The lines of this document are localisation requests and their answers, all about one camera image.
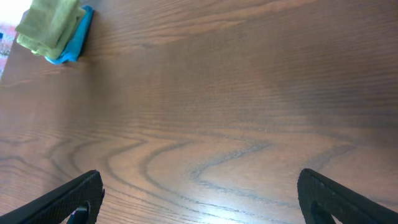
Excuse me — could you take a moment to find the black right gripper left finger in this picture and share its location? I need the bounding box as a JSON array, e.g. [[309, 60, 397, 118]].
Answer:
[[1, 170, 104, 224]]

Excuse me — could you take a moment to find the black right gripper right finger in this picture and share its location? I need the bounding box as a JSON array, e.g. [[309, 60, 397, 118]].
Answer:
[[297, 169, 397, 224]]

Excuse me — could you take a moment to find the folded blue cloth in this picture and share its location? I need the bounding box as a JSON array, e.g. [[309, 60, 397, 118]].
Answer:
[[45, 5, 94, 65]]

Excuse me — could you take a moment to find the folded green cloth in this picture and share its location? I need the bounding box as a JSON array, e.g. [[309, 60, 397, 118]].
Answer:
[[16, 0, 86, 60]]

